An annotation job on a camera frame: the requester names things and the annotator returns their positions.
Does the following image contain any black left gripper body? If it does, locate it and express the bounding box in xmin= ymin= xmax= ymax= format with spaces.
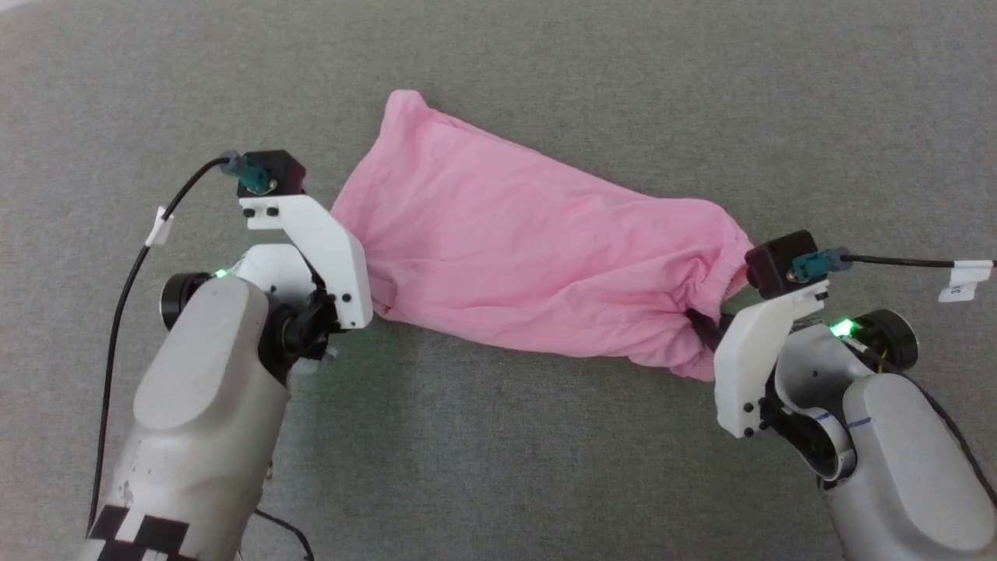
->
xmin=263 ymin=290 xmax=345 ymax=376

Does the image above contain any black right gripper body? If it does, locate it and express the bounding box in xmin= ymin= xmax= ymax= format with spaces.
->
xmin=759 ymin=388 xmax=855 ymax=482

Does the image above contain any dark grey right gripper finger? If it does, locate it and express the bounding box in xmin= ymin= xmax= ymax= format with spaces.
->
xmin=685 ymin=309 xmax=725 ymax=355

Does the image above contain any pink cloth garment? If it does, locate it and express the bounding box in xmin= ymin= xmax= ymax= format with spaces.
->
xmin=330 ymin=89 xmax=755 ymax=383

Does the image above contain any grey fabric sofa seat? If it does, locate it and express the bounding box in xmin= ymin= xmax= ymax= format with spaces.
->
xmin=0 ymin=0 xmax=997 ymax=561

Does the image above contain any white right camera bracket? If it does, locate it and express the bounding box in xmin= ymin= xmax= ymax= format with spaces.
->
xmin=713 ymin=279 xmax=831 ymax=439

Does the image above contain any white camera bracket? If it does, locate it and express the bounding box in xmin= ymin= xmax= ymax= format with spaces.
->
xmin=238 ymin=193 xmax=375 ymax=330
xmin=713 ymin=279 xmax=831 ymax=439

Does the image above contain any white left camera bracket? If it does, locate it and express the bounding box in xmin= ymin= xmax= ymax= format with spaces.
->
xmin=238 ymin=193 xmax=375 ymax=330

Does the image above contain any white left cable label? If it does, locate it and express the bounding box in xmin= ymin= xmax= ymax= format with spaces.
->
xmin=146 ymin=206 xmax=174 ymax=249

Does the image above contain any white cable label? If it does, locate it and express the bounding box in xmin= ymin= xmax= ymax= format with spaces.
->
xmin=937 ymin=260 xmax=995 ymax=304
xmin=146 ymin=206 xmax=174 ymax=249

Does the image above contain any black left camera cable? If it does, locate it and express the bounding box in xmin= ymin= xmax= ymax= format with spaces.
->
xmin=91 ymin=158 xmax=234 ymax=517

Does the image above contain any black camera cable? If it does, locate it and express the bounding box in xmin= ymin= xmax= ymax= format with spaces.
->
xmin=840 ymin=254 xmax=997 ymax=270
xmin=91 ymin=158 xmax=234 ymax=517

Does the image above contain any black right camera cable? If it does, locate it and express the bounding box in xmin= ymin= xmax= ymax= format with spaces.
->
xmin=840 ymin=254 xmax=997 ymax=270

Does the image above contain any thin black cable loop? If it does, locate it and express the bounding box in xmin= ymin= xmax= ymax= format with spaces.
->
xmin=253 ymin=509 xmax=316 ymax=561

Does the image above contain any white right cable label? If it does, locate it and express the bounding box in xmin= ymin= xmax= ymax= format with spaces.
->
xmin=937 ymin=260 xmax=995 ymax=304

